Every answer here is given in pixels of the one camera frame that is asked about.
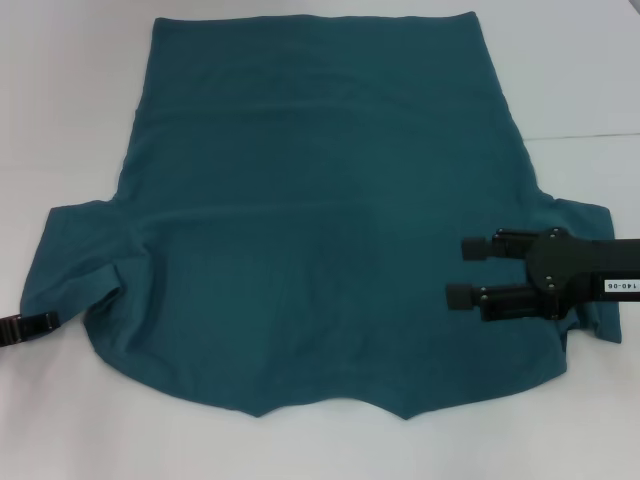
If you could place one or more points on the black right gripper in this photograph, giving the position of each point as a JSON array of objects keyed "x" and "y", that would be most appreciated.
[{"x": 575, "y": 270}]

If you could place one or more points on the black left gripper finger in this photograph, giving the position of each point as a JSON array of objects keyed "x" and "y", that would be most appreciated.
[{"x": 35, "y": 324}]

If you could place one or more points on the teal blue shirt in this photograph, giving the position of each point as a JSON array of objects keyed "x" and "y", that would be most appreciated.
[{"x": 320, "y": 200}]

